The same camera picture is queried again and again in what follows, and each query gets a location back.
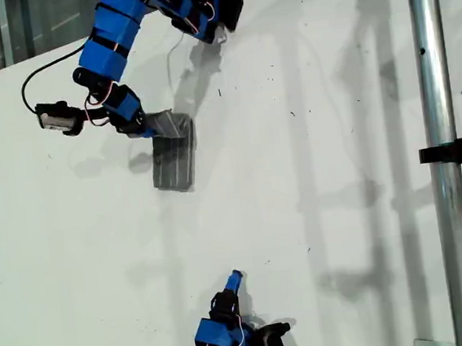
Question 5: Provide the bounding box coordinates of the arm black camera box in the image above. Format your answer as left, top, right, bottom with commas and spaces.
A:
253, 320, 294, 346
34, 98, 86, 141

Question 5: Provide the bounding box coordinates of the steel post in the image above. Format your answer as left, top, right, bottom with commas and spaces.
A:
406, 0, 462, 346

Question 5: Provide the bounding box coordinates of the black post clamp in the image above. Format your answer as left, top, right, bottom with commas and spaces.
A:
416, 128, 462, 174

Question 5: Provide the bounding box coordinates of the black camera cable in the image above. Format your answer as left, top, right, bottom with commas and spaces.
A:
16, 43, 95, 116

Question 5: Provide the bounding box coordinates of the grey white-striped towel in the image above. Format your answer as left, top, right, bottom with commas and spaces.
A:
145, 106, 202, 196

